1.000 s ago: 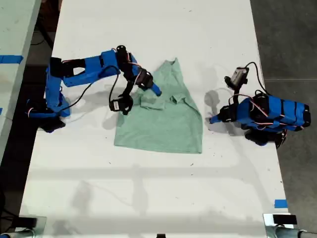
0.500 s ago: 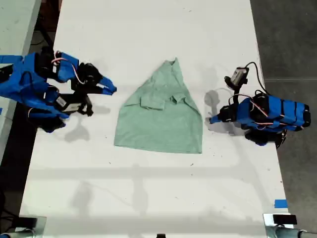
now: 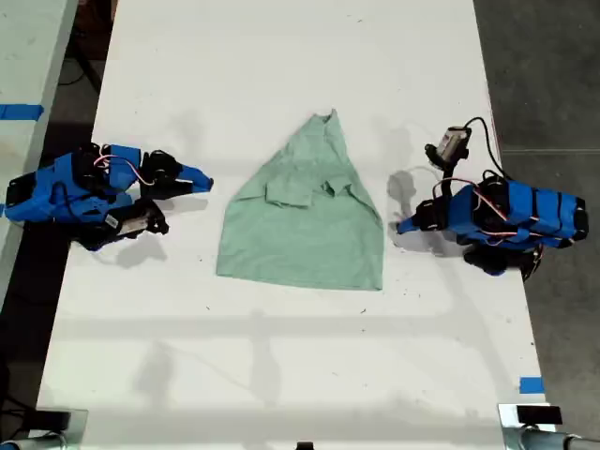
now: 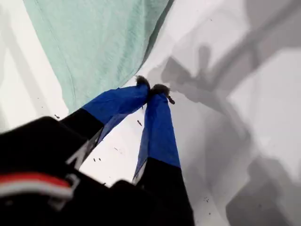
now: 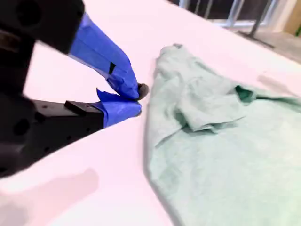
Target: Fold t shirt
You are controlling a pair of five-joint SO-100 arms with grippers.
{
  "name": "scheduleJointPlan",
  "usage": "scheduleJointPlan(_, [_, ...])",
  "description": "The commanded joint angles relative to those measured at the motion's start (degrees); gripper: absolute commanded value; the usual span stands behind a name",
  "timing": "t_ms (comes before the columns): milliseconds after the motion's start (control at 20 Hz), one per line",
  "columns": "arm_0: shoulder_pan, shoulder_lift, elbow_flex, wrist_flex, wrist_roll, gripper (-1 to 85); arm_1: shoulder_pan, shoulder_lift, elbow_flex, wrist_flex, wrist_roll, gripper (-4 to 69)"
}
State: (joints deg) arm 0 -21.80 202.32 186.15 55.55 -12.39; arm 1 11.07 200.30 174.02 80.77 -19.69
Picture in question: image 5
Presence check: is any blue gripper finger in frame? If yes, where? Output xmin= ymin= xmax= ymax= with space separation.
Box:
xmin=32 ymin=0 xmax=150 ymax=101
xmin=32 ymin=88 xmax=143 ymax=161

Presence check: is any pale green T-shirt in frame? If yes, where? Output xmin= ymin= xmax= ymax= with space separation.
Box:
xmin=143 ymin=43 xmax=301 ymax=226

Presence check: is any grey metal pole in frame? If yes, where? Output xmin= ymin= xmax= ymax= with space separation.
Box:
xmin=250 ymin=13 xmax=264 ymax=38

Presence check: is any white window frame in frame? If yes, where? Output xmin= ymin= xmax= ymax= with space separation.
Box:
xmin=181 ymin=0 xmax=284 ymax=28

